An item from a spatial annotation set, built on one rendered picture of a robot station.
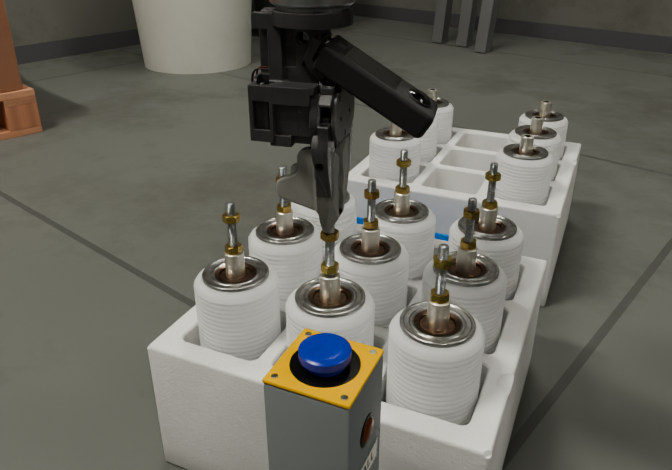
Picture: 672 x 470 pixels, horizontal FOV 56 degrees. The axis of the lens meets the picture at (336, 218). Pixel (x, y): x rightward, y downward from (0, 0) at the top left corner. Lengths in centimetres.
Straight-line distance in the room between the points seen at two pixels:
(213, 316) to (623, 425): 57
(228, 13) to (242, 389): 226
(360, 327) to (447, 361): 10
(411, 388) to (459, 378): 5
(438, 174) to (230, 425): 68
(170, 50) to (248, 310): 221
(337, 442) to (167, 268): 84
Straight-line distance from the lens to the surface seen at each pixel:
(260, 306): 70
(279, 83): 57
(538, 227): 109
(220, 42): 282
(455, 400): 65
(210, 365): 71
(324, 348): 48
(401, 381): 65
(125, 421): 94
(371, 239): 75
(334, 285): 66
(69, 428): 96
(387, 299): 76
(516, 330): 78
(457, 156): 134
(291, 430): 49
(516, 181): 110
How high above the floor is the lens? 62
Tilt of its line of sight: 26 degrees down
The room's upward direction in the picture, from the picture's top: straight up
